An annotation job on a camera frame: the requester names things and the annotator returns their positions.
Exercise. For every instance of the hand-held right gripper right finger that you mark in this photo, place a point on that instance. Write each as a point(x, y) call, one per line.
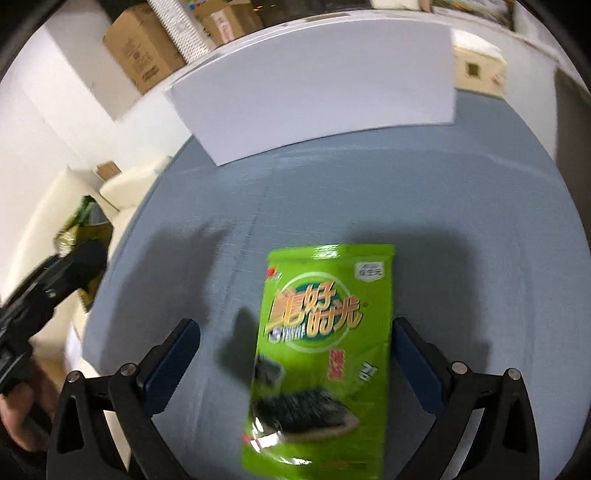
point(418, 364)

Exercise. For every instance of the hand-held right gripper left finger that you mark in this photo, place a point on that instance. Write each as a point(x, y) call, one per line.
point(171, 364)

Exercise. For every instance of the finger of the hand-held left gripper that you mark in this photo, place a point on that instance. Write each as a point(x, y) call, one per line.
point(74, 270)

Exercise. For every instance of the green striped small snack packet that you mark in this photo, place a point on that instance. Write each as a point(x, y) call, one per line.
point(85, 219)

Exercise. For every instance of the green seaweed snack packet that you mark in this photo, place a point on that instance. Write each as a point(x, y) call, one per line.
point(318, 350)

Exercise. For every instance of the white storage box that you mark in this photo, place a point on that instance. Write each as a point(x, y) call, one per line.
point(314, 87)

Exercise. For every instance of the person's left hand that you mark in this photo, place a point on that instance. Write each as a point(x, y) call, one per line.
point(32, 410)

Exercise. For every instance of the cream sofa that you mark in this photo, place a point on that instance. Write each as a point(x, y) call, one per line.
point(46, 221)

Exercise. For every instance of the small cardboard piece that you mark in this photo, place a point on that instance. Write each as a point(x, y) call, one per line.
point(108, 170)

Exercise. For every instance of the tall cardboard box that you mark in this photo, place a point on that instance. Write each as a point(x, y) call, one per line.
point(143, 50)

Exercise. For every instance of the patterned paper bag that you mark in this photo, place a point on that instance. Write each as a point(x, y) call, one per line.
point(180, 27)

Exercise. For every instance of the open cardboard box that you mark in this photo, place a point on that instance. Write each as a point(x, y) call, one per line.
point(228, 21)

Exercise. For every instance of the beige tissue pack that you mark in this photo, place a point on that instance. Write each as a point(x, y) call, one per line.
point(480, 64)

